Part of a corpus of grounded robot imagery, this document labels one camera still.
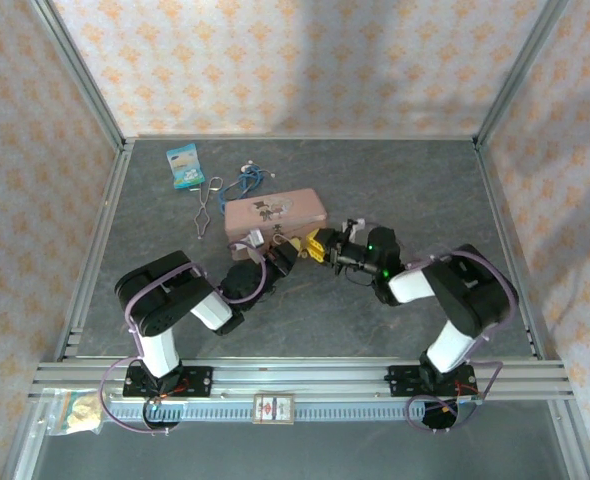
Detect pink box with cartoon couple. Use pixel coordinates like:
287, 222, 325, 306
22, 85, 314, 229
223, 187, 329, 263

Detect small label card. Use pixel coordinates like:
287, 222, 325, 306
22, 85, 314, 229
252, 392, 297, 427

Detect blue snack packet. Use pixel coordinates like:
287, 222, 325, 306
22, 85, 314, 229
166, 143, 208, 192

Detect clear plastic bag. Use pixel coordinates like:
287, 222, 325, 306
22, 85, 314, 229
41, 388, 107, 437

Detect metal wire tongs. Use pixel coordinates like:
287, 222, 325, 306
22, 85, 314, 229
192, 176, 224, 241

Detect blue earphone cable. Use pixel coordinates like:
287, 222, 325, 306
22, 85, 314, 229
217, 158, 277, 215

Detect wide aluminium base rail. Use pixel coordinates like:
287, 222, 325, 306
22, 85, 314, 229
30, 357, 575, 402

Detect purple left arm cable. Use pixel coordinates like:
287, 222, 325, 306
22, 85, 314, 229
96, 241, 269, 437

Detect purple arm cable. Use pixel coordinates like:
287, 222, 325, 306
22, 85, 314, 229
96, 241, 269, 437
404, 248, 521, 435

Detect aluminium frame side rail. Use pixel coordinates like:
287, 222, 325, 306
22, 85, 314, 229
54, 141, 135, 362
473, 139, 547, 362

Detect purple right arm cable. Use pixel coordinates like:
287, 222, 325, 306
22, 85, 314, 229
404, 248, 521, 435

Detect grey slotted cable duct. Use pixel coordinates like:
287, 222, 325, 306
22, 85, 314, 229
108, 399, 479, 422

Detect aluminium frame post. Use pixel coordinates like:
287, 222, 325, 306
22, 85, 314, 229
473, 0, 571, 145
28, 0, 128, 146

